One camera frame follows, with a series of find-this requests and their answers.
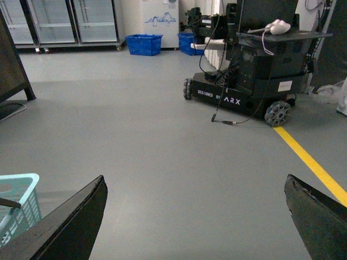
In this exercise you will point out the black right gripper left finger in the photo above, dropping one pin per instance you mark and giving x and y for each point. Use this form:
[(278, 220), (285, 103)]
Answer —
[(68, 232)]

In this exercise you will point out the black display stand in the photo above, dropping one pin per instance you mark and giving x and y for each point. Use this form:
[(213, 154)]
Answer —
[(13, 76)]

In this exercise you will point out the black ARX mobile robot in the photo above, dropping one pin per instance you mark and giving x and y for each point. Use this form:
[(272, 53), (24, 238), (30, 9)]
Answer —
[(254, 83)]

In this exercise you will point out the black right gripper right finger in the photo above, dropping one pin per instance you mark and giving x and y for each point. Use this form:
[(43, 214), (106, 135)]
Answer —
[(320, 220)]

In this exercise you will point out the blue crate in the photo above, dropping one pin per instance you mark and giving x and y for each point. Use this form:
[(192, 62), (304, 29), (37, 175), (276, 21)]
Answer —
[(185, 40), (144, 44)]

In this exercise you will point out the glass door refrigerator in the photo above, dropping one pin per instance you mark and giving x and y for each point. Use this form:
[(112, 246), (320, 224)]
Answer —
[(42, 25)]

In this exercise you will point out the blue crate right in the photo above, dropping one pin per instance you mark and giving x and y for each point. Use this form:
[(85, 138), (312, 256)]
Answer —
[(185, 40)]

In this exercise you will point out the white chest freezer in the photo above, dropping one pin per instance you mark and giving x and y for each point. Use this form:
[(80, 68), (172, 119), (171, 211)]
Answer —
[(153, 18)]

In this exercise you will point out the light blue plastic basket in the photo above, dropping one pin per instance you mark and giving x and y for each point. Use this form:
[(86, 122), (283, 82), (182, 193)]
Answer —
[(20, 209)]

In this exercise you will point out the white headset on robot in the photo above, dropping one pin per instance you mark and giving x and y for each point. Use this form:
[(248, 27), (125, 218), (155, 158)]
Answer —
[(277, 27)]

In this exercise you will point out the blue crate left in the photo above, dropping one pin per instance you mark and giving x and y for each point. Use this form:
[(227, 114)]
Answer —
[(144, 44)]

